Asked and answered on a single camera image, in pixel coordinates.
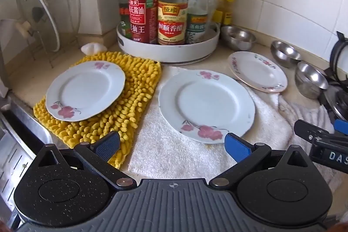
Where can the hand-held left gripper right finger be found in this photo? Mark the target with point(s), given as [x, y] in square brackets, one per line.
[237, 147]

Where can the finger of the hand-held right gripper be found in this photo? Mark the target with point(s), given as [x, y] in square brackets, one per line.
[342, 126]
[312, 130]

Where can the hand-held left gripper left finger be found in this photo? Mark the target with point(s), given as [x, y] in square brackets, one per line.
[108, 144]

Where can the stainless steel bowl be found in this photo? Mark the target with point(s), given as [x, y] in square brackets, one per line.
[311, 81]
[285, 54]
[239, 37]

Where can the large white floral plate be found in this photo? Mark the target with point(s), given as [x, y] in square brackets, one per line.
[206, 103]

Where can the small white floral plate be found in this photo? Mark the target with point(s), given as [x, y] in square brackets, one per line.
[257, 70]

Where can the steel pot lid black knob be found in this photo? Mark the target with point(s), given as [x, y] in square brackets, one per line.
[335, 104]

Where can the white terry towel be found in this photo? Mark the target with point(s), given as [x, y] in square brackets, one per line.
[163, 150]

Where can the yellow chenille mat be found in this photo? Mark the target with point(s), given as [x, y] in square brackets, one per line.
[136, 90]

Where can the stainless steel sink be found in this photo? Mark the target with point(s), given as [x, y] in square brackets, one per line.
[16, 156]

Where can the white garlic bulb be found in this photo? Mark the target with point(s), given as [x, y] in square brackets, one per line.
[92, 48]

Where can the white round turntable tray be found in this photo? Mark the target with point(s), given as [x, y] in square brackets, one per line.
[168, 52]

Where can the glass pot lid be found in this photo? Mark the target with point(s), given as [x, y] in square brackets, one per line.
[30, 3]

